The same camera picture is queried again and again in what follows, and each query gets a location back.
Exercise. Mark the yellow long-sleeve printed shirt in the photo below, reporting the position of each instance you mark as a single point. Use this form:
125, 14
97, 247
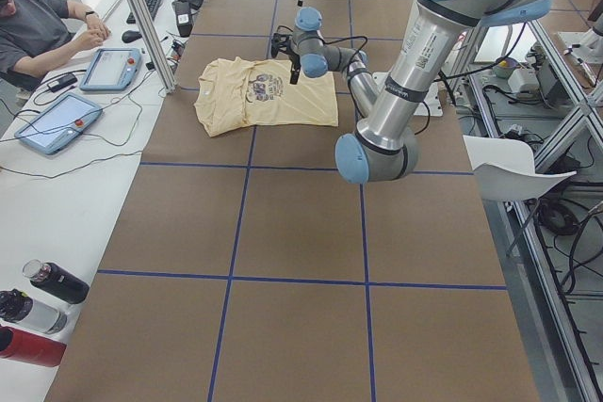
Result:
240, 93

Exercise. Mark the black computer mouse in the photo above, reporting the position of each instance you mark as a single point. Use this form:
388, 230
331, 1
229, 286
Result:
129, 36

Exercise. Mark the upper blue teach pendant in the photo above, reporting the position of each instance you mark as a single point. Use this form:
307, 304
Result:
111, 70

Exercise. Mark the blue teach pendant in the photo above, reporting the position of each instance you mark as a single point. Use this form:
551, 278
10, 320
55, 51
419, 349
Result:
111, 70
59, 124

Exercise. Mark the brown table mat blue grid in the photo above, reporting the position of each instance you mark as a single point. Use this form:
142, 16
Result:
244, 268

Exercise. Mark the teal bowl with yellow ball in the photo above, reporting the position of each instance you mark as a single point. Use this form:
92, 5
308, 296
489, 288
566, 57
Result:
505, 68

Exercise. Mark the black power adapter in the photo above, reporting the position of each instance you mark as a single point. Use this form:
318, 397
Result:
66, 80

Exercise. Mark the white chair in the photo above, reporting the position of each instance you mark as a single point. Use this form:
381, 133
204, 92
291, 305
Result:
505, 170

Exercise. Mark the lower blue teach pendant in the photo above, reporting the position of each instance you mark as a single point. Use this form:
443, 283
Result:
59, 124

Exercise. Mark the person in grey shirt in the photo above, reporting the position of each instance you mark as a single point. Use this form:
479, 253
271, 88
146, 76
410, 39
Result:
39, 36

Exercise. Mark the black steel-cap bottle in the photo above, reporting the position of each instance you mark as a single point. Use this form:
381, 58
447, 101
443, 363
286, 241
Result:
56, 281

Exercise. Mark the clear black-lid bottle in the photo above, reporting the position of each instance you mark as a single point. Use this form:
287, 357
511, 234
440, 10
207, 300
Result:
20, 309

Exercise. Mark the red bottle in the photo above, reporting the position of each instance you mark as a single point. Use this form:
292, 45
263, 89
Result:
22, 346

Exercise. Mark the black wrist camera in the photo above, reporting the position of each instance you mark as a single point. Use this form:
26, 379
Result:
280, 41

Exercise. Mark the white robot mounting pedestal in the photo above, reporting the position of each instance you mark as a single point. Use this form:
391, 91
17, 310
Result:
423, 52

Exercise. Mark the aluminium frame post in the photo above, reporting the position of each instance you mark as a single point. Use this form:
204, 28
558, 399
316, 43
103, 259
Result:
152, 42

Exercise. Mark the aluminium side frame rail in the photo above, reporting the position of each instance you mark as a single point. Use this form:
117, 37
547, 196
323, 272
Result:
550, 248

